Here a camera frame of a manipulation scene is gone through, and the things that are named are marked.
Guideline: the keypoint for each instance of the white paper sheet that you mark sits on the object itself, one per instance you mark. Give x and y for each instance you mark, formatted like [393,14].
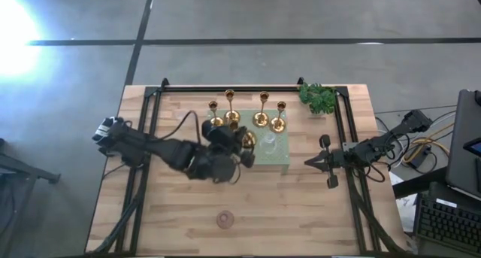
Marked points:
[404,209]

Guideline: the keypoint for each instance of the black metal stand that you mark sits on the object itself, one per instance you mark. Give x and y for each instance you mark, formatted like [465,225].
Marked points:
[22,166]

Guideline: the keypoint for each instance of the clear ribbed glass candle holder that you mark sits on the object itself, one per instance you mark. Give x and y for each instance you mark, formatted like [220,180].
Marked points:
[268,144]

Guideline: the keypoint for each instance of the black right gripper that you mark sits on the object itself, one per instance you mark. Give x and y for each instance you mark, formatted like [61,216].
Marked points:
[343,158]

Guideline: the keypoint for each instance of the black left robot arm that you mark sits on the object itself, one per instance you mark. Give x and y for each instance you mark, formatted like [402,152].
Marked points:
[150,145]

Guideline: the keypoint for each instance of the pink ribbed glass candle holder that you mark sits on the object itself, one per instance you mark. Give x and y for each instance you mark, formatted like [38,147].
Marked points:
[225,219]

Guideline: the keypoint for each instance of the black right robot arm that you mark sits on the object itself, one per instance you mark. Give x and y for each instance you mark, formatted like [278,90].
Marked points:
[376,147]

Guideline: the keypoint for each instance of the green plant in white pot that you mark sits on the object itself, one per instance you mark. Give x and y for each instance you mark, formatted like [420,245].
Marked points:
[317,98]

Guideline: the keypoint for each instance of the black aluminium rig frame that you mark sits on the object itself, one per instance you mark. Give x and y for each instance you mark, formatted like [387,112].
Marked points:
[188,88]

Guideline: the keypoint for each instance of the green perforated metal shelf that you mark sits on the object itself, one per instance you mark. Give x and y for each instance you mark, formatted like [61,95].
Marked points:
[278,160]

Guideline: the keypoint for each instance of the brass candlestick holder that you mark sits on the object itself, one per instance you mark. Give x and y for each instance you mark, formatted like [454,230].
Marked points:
[277,125]
[232,116]
[248,139]
[216,121]
[260,119]

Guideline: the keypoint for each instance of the black power adapter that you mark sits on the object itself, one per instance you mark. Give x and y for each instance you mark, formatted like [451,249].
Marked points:
[422,156]

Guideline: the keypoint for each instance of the black keyboard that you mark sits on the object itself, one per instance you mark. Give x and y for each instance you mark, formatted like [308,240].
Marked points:
[451,224]

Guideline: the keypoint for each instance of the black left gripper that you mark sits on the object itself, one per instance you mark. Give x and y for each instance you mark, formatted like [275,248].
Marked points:
[223,164]

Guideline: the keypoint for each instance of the small blue lit screen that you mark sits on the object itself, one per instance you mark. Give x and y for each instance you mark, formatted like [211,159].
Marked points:
[474,147]

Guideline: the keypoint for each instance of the dark grey laptop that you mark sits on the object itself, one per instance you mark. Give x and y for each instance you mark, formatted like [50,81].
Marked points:
[466,167]

